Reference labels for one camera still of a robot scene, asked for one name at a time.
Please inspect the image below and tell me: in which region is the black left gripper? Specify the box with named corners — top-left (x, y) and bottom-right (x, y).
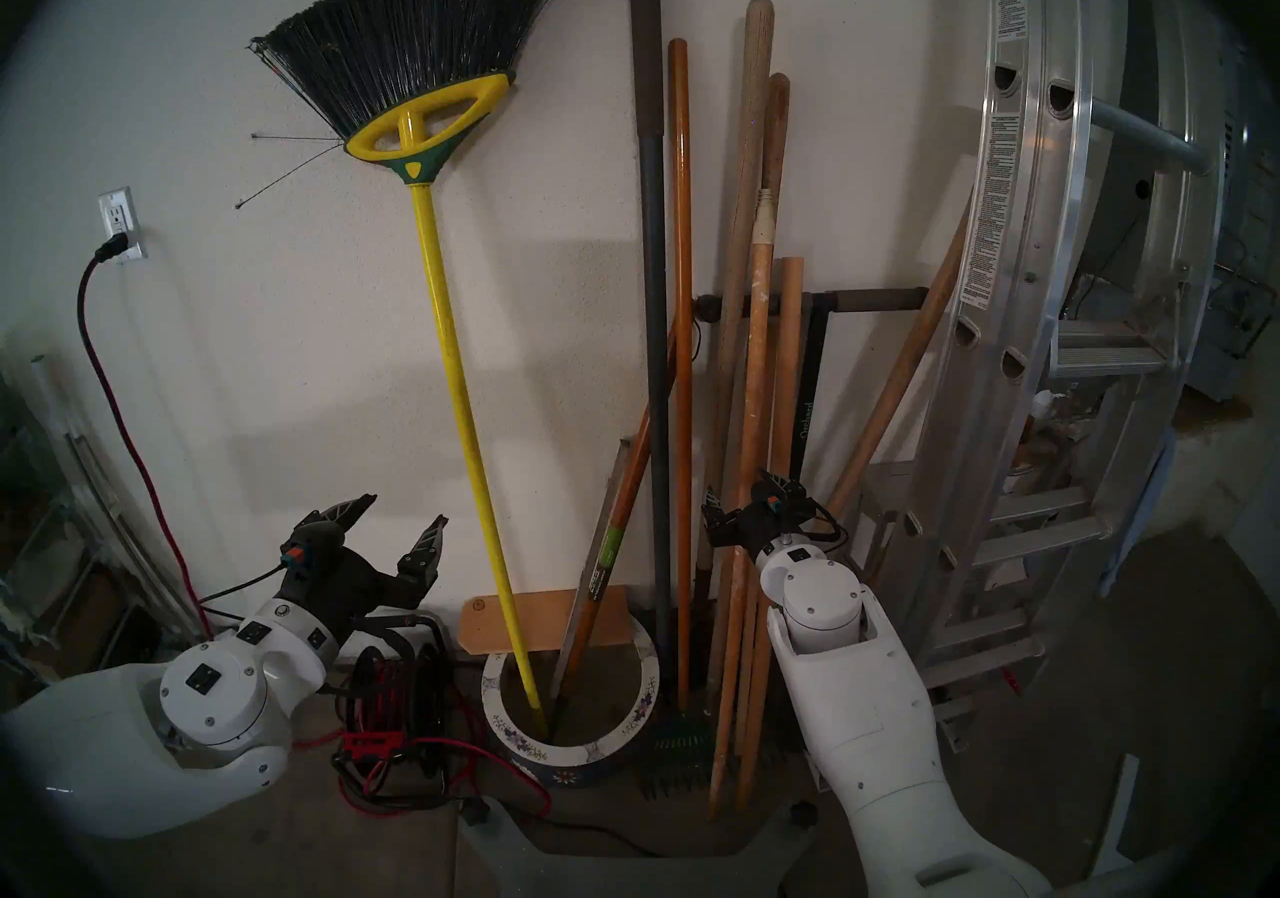
top-left (278, 494), bottom-right (449, 627)

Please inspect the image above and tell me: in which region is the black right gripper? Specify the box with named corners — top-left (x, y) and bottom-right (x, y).
top-left (702, 471), bottom-right (849, 567)

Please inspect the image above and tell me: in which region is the paint-stained wooden pole white tip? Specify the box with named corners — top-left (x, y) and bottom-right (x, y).
top-left (706, 189), bottom-right (778, 822)

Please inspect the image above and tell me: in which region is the yellow-handled black bristle broom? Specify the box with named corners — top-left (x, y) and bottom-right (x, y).
top-left (235, 0), bottom-right (598, 737)

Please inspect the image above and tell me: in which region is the floral white ceramic pot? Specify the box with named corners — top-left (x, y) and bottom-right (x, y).
top-left (482, 611), bottom-right (663, 789)

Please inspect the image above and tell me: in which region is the plain flat-topped wooden stick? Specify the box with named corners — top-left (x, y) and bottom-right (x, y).
top-left (735, 257), bottom-right (806, 810)

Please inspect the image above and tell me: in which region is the light wooden board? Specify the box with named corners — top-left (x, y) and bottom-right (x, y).
top-left (458, 586), bottom-right (641, 657)

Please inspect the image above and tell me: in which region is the grey pole with black grip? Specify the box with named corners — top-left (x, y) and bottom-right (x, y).
top-left (627, 0), bottom-right (676, 647)

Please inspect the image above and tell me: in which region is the aluminium step ladder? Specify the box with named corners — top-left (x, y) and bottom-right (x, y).
top-left (850, 316), bottom-right (1186, 757)

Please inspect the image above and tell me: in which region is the cluttered storage shelf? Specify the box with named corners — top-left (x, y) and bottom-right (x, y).
top-left (0, 326), bottom-right (206, 687)

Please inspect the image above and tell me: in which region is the aluminium extension ladder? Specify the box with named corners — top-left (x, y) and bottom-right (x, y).
top-left (905, 0), bottom-right (1241, 607)

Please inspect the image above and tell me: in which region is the white strip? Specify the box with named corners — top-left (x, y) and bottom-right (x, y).
top-left (1085, 754), bottom-right (1141, 892)

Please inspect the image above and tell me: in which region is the grey electrical box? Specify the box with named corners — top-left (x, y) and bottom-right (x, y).
top-left (1185, 36), bottom-right (1280, 402)

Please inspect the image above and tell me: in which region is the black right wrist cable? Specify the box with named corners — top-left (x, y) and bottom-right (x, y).
top-left (765, 496), bottom-right (851, 557)

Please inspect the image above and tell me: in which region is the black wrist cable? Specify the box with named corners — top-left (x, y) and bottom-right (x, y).
top-left (195, 546), bottom-right (301, 607)
top-left (765, 496), bottom-right (851, 557)

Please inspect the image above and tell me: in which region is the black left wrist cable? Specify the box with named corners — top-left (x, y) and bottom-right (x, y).
top-left (195, 546), bottom-right (301, 607)

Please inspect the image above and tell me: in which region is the black T-handle garden tool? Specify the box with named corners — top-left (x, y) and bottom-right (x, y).
top-left (697, 287), bottom-right (930, 507)

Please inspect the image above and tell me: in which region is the orange handle with green label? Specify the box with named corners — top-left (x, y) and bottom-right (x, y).
top-left (548, 404), bottom-right (653, 717)

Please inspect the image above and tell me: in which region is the green rake with orange handle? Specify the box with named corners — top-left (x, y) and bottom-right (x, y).
top-left (638, 37), bottom-right (717, 800)

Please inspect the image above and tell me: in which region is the black cord reel red cable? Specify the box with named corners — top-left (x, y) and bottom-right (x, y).
top-left (330, 611), bottom-right (553, 817)

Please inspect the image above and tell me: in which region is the leaning light brown wooden handle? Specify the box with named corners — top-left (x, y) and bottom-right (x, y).
top-left (825, 201), bottom-right (973, 522)

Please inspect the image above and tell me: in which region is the pale thick wooden handle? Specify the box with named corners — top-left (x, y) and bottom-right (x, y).
top-left (697, 0), bottom-right (776, 707)

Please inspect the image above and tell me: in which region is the dark brown wooden handle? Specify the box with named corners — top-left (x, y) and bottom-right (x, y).
top-left (745, 73), bottom-right (791, 487)

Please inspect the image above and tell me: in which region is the red and black power cord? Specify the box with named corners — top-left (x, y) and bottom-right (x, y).
top-left (77, 234), bottom-right (216, 642)

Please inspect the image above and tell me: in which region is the white wall outlet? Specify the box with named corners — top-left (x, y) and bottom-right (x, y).
top-left (98, 188), bottom-right (148, 264)

